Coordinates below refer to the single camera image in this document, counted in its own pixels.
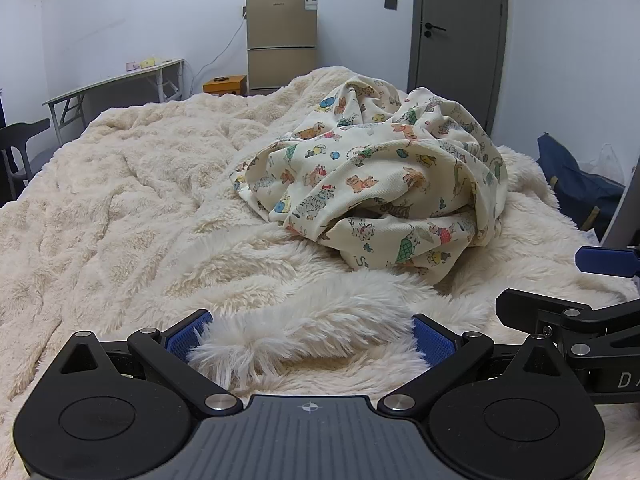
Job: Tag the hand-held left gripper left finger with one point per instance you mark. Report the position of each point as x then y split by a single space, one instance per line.
187 332

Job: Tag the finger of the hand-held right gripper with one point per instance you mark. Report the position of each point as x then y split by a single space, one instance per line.
600 260
530 310

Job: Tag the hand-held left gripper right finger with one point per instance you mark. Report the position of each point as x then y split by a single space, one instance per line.
435 340

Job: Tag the cartoon print cream garment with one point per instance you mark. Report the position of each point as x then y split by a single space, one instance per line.
375 160

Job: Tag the dark blue bag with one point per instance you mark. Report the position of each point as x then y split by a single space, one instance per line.
575 180

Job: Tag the clear plastic bag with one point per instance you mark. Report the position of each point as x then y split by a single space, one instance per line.
607 160

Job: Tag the cream fluffy blanket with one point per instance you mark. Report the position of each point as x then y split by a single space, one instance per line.
125 200

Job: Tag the grey door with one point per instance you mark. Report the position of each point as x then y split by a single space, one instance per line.
460 60

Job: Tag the orange toolbox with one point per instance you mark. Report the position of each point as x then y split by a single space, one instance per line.
225 86

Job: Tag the black plastic chair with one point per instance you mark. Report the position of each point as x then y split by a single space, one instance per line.
20 135

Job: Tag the white folding table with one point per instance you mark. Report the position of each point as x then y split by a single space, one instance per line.
115 80

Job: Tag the small pink box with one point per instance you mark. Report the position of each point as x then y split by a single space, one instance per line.
132 66

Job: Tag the small yellow box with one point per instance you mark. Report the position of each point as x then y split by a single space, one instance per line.
150 62

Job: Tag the beige two-door refrigerator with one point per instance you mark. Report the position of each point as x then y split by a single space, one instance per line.
280 35

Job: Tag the dark wall switch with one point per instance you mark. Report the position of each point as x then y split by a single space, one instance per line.
390 3

